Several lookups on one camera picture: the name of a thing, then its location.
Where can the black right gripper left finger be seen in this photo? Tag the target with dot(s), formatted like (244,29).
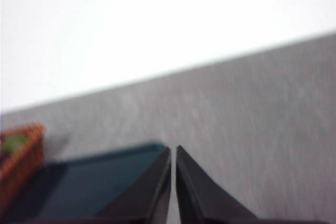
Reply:
(141,203)

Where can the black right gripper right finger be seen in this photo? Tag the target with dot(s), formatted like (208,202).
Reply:
(204,203)

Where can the dark rectangular tray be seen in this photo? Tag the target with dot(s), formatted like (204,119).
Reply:
(92,182)

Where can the brown wicker basket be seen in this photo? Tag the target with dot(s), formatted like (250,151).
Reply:
(23,161)

